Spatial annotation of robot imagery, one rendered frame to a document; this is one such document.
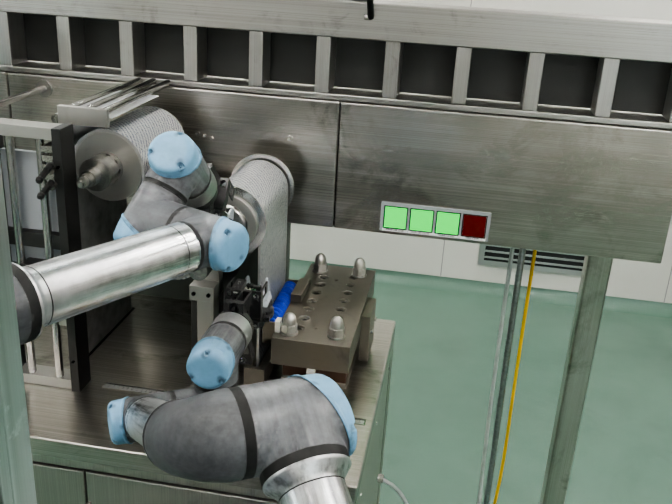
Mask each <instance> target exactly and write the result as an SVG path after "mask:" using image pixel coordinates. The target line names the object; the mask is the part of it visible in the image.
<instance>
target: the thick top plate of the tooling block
mask: <svg viewBox="0 0 672 504"><path fill-rule="evenodd" d="M313 268H314V263H311V265H310V267H309V269H308V270H307V272H306V274H305V276H304V278H309V279H310V286H309V288H308V290H307V292H306V294H305V296H304V298H303V300H302V302H301V303H300V302H292V301H291V302H290V304H289V306H288V308H287V310H286V312H285V313H284V315H285V314H286V313H288V312H292V313H294V314H295V316H296V322H297V323H298V329H297V330H298V335H296V336H293V337H286V336H283V335H282V334H281V333H277V332H274V334H273V336H272V338H271V364H279V365H286V366H294V367H301V368H308V369H316V370H323V371H330V372H338V373H345V374H348V373H349V370H350V367H351V364H352V361H353V358H354V354H355V351H356V348H357V345H358V342H359V338H360V333H361V320H362V314H363V311H364V308H365V305H366V302H367V299H368V297H369V298H372V297H373V294H374V284H375V272H376V271H373V270H366V274H367V276H366V277H365V278H355V277H353V276H352V275H351V274H352V272H353V268H348V267H339V266H331V265H327V269H328V272H327V273H323V274H318V273H315V272H313ZM284 315H283V317H282V323H283V318H284ZM334 316H340V317H341V318H342V319H343V322H344V327H345V329H344V334H345V338H344V339H343V340H339V341H335V340H331V339H329V338H328V337H327V334H328V333H329V326H330V322H331V320H332V318H333V317H334Z"/></svg>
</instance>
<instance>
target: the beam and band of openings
mask: <svg viewBox="0 0 672 504"><path fill-rule="evenodd" d="M364 14H367V1H354V0H0V71H10V72H21V73H33V74H44V75H55V76H67V77H78V78H90V79H101V80H112V81H124V82H127V81H130V80H132V79H135V78H137V77H140V78H141V79H142V82H144V81H146V80H149V79H151V78H155V79H156V81H157V82H156V84H158V83H161V82H163V81H165V80H170V81H171V85H170V86H180V87H192V88H203V89H214V90H226V91H237V92H248V93H260V94H271V95H282V96H294V97H305V98H316V99H328V100H339V101H351V102H362V103H373V104H385V105H396V106H407V107H419V108H430V109H441V110H453V111H464V112H475V113H487V114H498V115H509V116H521V117H532V118H543V119H555V120H566V121H577V122H589V123H600V124H611V125H623V126H634V127H646V128H657V129H668V130H672V21H668V20H654V19H639V18H625V17H611V16H596V15H582V14H568V13H554V12H539V11H525V10H511V9H496V8H482V7H468V6H453V5H439V4H425V3H410V2H396V1H382V0H374V19H372V20H364ZM28 60H31V61H28ZM34 61H43V62H34ZM45 62H54V63H45ZM57 63H59V64H57ZM87 65H89V66H87ZM92 66H101V67H92ZM104 67H113V68H104ZM115 68H121V69H115ZM146 70H148V71H146ZM150 71H159V72H150ZM162 72H171V73H162ZM174 73H183V74H174ZM208 76H218V77H208ZM220 77H229V78H220ZM232 78H241V79H232ZM243 79H249V80H243ZM270 81H276V82H270ZM278 82H288V83H278ZM290 83H299V84H290ZM302 84H311V85H302ZM313 85H315V86H313ZM337 87H346V88H337ZM348 88H358V89H348ZM360 89H369V90H360ZM372 90H381V91H372ZM400 92H404V93H400ZM406 93H416V94H406ZM418 94H427V95H418ZM430 95H439V96H430ZM441 96H451V97H441ZM467 98H474V99H467ZM476 99H486V100H476ZM488 100H497V101H488ZM500 101H509V102H500ZM511 102H520V103H511ZM538 104H544V105H538ZM546 105H556V106H546ZM558 106H567V107H558ZM569 107H579V108H569ZM581 108H590V109H581ZM611 110H614V111H611ZM616 111H626V112H616ZM628 112H637V113H628ZM639 113H649V114H639ZM651 114H661V115H651Z"/></svg>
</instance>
